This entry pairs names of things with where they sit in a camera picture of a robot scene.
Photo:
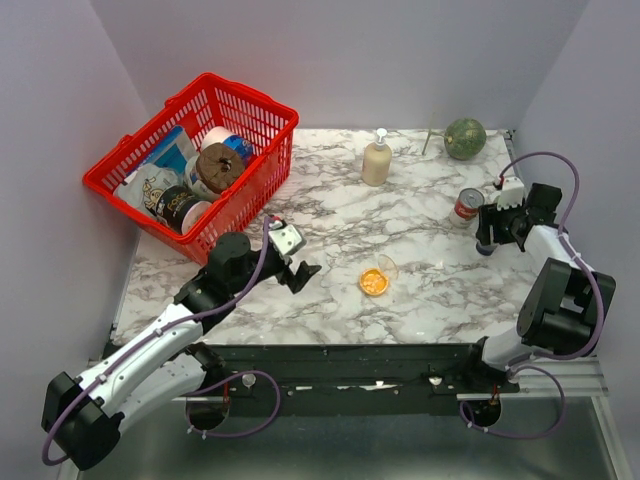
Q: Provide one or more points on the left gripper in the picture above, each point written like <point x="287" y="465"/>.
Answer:
<point x="304" y="272"/>

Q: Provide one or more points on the white printed cup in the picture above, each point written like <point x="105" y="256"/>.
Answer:
<point x="193" y="181"/>

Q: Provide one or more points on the red plastic shopping basket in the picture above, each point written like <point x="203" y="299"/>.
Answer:
<point x="207" y="101"/>

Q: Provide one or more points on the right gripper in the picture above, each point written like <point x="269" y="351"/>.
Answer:
<point x="486" y="217"/>

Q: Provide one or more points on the green melon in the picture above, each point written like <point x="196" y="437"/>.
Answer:
<point x="464" y="138"/>

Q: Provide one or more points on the small pill bottle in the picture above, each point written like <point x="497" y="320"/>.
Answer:
<point x="485" y="249"/>

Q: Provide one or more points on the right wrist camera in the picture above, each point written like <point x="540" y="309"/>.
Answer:
<point x="510" y="192"/>

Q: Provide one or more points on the black face cream tub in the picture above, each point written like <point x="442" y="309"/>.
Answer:
<point x="179" y="208"/>

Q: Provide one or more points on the clear dish lid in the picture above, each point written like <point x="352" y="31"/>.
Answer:
<point x="388" y="267"/>

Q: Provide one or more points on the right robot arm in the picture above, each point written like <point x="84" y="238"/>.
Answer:
<point x="563" y="314"/>

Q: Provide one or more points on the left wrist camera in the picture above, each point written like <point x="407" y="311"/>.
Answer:
<point x="286" y="238"/>

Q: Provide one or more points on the blue white packet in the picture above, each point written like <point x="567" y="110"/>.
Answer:
<point x="168" y="158"/>

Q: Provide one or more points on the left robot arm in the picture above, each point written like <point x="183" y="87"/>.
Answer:
<point x="86" y="415"/>

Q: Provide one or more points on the beige soap pump bottle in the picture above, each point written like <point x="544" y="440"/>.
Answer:
<point x="376" y="160"/>

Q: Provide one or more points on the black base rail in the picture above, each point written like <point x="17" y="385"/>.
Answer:
<point x="322" y="380"/>

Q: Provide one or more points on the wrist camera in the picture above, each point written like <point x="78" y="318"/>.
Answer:
<point x="510" y="192"/>
<point x="286" y="238"/>

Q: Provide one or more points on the orange pill dish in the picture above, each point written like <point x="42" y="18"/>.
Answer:
<point x="374" y="282"/>

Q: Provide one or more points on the silver cartoon snack bag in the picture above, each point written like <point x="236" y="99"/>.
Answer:
<point x="143" y="188"/>

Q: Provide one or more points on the white blue tissue roll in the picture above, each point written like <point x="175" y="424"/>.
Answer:
<point x="239" y="144"/>

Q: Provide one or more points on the brown round cork block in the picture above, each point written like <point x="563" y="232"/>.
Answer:
<point x="218" y="167"/>

